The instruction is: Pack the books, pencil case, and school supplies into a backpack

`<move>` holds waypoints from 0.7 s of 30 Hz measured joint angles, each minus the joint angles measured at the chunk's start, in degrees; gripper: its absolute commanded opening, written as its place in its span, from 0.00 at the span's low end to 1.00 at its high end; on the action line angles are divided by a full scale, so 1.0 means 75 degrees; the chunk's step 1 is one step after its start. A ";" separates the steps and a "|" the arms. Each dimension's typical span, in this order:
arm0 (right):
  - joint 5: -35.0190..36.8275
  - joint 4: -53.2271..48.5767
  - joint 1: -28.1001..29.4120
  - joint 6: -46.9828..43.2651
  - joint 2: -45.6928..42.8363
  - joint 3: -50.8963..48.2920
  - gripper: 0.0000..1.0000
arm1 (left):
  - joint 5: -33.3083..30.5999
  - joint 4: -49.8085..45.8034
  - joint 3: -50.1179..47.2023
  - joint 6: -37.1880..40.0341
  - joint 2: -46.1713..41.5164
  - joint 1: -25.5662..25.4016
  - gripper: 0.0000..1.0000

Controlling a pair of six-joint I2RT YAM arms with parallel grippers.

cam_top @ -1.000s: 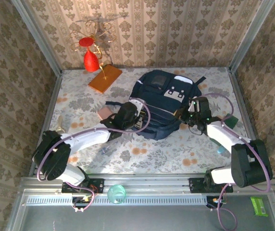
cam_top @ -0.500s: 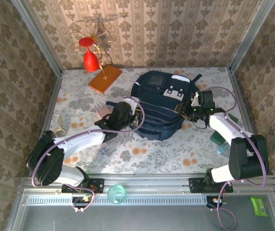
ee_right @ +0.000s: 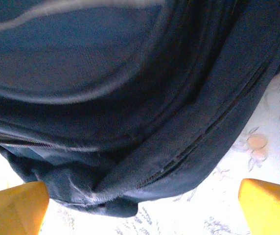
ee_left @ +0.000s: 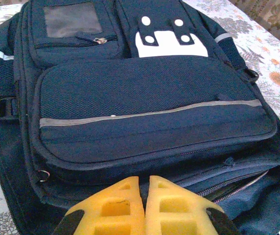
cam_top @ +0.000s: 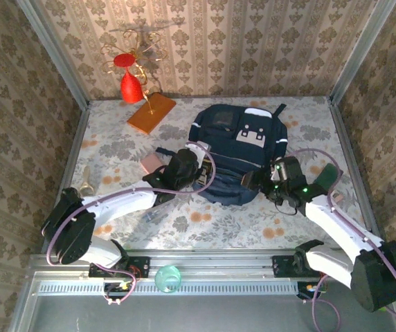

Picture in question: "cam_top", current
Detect grey slotted cable duct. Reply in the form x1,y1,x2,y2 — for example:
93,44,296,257
33,279,300,297

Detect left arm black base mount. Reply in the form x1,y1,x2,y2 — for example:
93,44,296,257
88,255,151,279

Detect left aluminium side rail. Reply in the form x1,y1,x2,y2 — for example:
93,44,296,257
41,102,91,253

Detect navy blue backpack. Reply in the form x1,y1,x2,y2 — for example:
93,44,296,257
155,102,289,208

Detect gold wire glass stand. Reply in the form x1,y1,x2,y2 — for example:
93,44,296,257
100,28,169,116

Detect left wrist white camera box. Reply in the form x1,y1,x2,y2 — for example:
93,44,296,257
183,142,213,167

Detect right aluminium side rail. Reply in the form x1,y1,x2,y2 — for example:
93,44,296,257
326,98,382,239

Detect aluminium side rail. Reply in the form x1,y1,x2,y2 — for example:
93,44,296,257
41,102,91,253
326,98,382,239

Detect left aluminium corner post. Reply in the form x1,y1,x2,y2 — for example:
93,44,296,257
15,0,91,109

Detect teal glass cup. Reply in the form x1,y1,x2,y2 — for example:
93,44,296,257
154,264,183,295

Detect red wine glass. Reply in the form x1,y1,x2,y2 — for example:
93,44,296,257
112,52,145,104

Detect clear plastic compass case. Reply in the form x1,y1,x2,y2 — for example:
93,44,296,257
142,203,172,225

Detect right aluminium corner post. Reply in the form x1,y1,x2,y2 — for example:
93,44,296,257
329,0,396,104

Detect orange wooden stand base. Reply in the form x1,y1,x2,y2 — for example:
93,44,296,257
126,91,177,136

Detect aluminium corner post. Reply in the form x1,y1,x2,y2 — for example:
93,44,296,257
15,0,91,109
329,0,396,104

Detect dark green pencil case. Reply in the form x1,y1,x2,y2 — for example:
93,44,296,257
313,163,341,187

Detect aluminium mounting rail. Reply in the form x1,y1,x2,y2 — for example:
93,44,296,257
28,253,396,277

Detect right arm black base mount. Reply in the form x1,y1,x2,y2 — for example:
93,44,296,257
271,255,336,279

